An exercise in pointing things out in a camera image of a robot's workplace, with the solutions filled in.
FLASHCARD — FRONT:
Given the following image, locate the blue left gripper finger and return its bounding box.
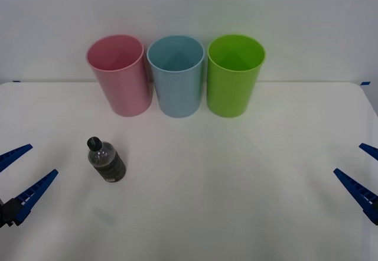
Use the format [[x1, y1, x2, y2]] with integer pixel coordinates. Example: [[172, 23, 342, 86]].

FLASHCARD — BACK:
[[0, 169, 59, 230], [0, 143, 34, 174]]

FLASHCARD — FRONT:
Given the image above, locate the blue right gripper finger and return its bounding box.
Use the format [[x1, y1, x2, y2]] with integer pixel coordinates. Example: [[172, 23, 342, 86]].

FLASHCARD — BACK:
[[333, 168, 378, 226], [358, 143, 378, 161]]

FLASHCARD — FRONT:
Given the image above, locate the small dark plastic bottle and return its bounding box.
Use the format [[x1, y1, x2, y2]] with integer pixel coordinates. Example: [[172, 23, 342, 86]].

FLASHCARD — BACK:
[[86, 136, 127, 183]]

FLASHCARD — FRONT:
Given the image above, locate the pink plastic bin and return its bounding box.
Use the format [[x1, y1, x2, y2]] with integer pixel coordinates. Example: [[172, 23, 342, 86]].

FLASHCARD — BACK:
[[86, 34, 154, 118]]

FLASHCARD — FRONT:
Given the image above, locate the green plastic bin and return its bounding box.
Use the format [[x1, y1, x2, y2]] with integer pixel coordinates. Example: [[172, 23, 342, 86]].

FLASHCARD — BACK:
[[206, 34, 266, 119]]

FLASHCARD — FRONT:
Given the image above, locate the pale blue plastic bin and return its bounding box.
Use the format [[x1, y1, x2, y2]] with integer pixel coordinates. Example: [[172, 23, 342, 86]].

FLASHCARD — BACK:
[[146, 34, 206, 118]]

